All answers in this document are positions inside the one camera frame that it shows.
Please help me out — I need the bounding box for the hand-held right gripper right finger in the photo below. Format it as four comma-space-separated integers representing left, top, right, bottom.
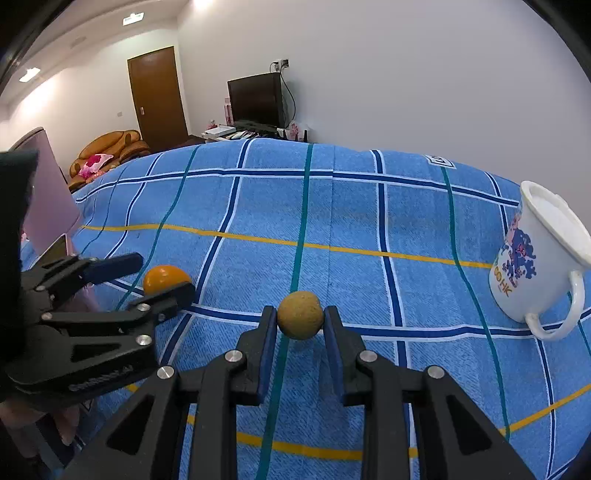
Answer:
323, 305, 539, 480

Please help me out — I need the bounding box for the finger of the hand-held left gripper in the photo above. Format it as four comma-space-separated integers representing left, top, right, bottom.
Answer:
23, 252, 145, 302
39, 281, 197, 370

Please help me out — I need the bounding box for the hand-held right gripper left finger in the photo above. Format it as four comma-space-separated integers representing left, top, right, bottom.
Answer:
60, 305, 280, 480

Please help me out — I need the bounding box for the orange mandarin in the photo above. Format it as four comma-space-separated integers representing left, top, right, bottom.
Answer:
143, 264, 192, 296

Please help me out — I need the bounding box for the small brown round fruit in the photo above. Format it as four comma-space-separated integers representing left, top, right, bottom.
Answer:
277, 291, 324, 340

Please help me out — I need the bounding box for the pink floral pillow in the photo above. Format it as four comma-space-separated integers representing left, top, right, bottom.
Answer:
78, 154, 114, 178

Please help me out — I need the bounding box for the orange-brown sofa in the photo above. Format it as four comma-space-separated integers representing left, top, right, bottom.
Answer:
69, 130, 152, 190

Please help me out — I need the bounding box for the blue plaid blanket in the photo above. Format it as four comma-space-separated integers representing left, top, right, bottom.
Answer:
18, 138, 591, 480

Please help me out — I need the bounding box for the white television stand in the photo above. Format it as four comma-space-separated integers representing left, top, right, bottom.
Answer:
201, 122, 312, 144

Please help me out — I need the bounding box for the brown wooden door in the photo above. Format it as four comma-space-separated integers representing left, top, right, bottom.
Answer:
127, 46, 190, 148

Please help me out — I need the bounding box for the black television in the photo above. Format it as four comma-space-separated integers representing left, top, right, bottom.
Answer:
227, 72, 289, 127

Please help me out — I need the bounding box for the white printed mug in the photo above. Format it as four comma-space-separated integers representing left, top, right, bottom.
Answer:
488, 181, 591, 341

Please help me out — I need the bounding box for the black television cable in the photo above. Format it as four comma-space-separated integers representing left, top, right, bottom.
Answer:
281, 74, 297, 125

